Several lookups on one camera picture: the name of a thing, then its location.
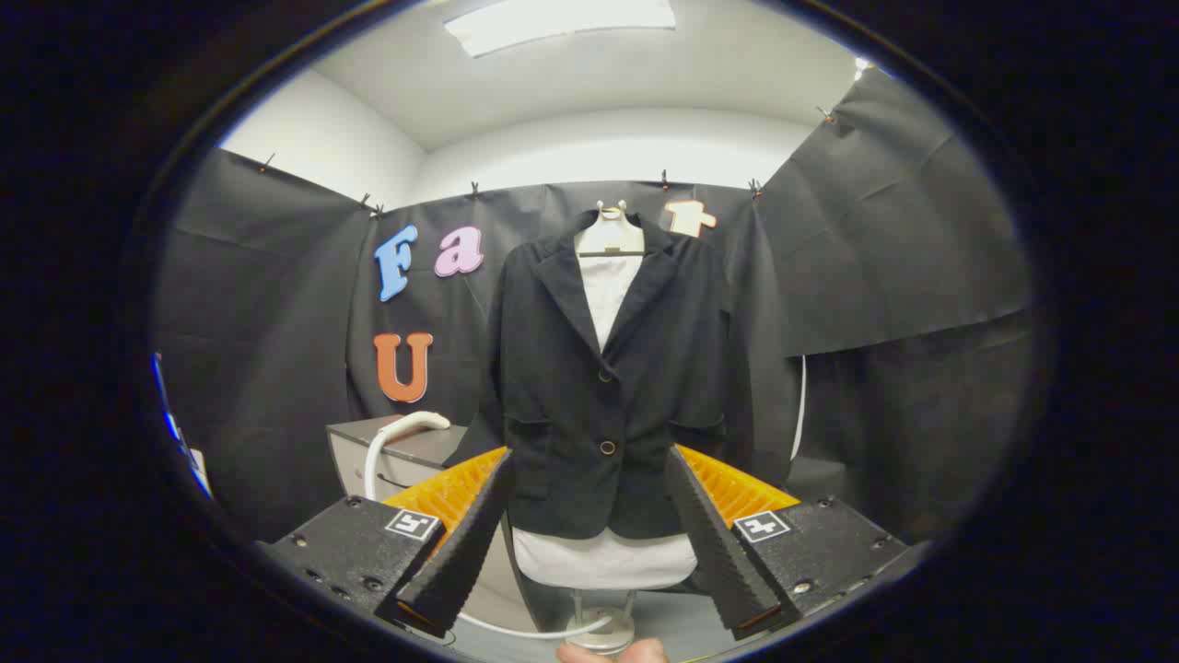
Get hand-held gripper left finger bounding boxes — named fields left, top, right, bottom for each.
left=261, top=447, right=517, bottom=638

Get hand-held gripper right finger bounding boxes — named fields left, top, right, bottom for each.
left=665, top=444, right=931, bottom=643

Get black blazer jacket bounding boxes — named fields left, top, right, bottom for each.
left=470, top=210, right=733, bottom=541

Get white garment form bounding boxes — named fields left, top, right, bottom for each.
left=511, top=256, right=698, bottom=655

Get grey cabinet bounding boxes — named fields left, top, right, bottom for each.
left=327, top=414, right=508, bottom=503

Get black backdrop cloth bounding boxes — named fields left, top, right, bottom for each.
left=152, top=64, right=1037, bottom=544

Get white plastic hanger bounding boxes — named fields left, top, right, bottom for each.
left=574, top=200, right=646, bottom=259

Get ceiling light panel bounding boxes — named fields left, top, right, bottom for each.
left=444, top=0, right=678, bottom=58

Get white steamer hose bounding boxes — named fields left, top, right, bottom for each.
left=456, top=608, right=616, bottom=641

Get thin white cord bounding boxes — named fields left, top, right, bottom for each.
left=790, top=355, right=808, bottom=461

